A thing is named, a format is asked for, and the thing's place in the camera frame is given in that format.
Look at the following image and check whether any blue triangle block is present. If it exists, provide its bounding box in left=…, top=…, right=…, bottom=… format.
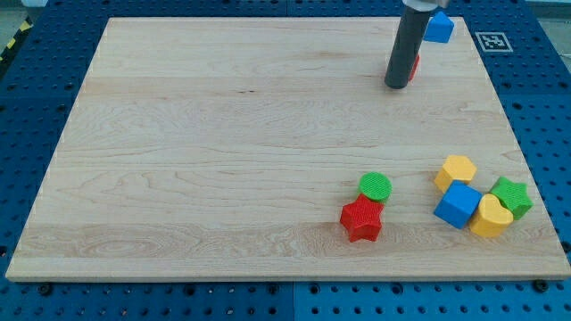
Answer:
left=424, top=12, right=455, bottom=43

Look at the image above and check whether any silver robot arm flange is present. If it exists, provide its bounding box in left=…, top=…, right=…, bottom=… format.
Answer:
left=402, top=0, right=451, bottom=12

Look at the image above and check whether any wooden board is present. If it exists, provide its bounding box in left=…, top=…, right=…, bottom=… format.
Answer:
left=6, top=17, right=570, bottom=283

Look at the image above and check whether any green cylinder block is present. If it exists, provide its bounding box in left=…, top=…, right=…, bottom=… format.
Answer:
left=359, top=172, right=393, bottom=203

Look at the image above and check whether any red star block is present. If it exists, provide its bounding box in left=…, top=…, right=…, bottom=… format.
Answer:
left=340, top=193, right=385, bottom=243

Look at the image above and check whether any red block behind rod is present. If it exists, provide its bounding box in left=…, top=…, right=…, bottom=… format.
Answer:
left=408, top=54, right=420, bottom=81

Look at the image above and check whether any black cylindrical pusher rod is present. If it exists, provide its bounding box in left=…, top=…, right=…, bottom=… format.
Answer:
left=385, top=5, right=431, bottom=89

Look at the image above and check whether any yellow hexagon block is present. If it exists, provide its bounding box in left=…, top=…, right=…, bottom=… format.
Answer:
left=434, top=155, right=477, bottom=193

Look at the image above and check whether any blue cube block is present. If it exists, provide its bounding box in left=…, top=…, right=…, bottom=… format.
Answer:
left=434, top=180, right=483, bottom=229

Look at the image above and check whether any yellow heart block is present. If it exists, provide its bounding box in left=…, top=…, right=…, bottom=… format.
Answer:
left=468, top=193, right=514, bottom=238

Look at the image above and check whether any green star block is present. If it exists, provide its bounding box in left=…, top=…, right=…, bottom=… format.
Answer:
left=489, top=177, right=534, bottom=220

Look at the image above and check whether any white fiducial marker tag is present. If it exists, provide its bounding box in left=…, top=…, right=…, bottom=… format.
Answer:
left=476, top=31, right=513, bottom=53

